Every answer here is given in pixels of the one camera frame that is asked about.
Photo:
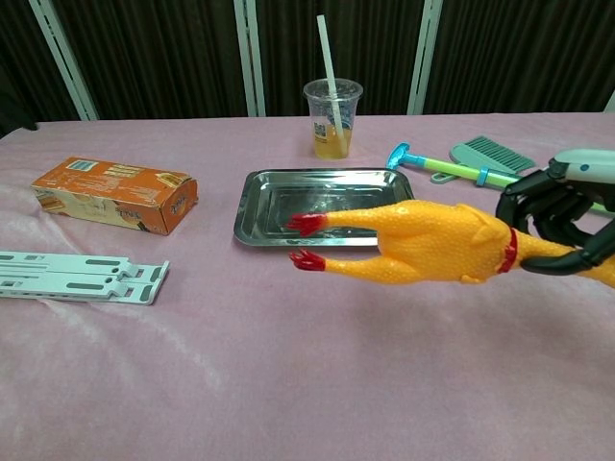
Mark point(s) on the green blue toy water pump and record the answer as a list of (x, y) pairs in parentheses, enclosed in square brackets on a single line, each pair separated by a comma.
[(442, 165)]

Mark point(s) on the teal mini dustpan brush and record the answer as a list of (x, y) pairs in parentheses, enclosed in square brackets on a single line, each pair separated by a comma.
[(490, 151)]

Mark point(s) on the yellow rubber chicken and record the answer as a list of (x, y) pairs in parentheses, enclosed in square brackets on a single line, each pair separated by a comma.
[(432, 240)]

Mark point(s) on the stainless steel tray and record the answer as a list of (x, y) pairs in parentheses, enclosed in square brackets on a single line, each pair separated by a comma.
[(278, 201)]

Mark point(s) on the clear plastic drink cup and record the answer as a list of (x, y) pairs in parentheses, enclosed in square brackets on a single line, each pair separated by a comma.
[(331, 144)]

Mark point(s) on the white metal frame post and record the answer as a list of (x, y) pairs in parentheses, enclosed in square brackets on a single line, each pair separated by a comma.
[(610, 103), (425, 57), (250, 57), (62, 57)]

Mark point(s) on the white drinking straw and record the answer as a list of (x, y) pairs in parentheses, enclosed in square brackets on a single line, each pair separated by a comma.
[(329, 53)]

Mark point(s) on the white folding laptop stand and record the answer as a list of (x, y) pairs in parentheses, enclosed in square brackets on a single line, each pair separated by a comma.
[(62, 276)]

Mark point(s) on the orange cardboard box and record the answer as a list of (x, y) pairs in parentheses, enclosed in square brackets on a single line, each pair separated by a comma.
[(105, 192)]

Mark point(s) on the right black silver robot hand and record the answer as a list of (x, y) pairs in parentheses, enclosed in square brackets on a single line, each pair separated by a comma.
[(586, 165)]

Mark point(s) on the pink velvet tablecloth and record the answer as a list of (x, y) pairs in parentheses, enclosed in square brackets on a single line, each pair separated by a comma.
[(288, 365)]

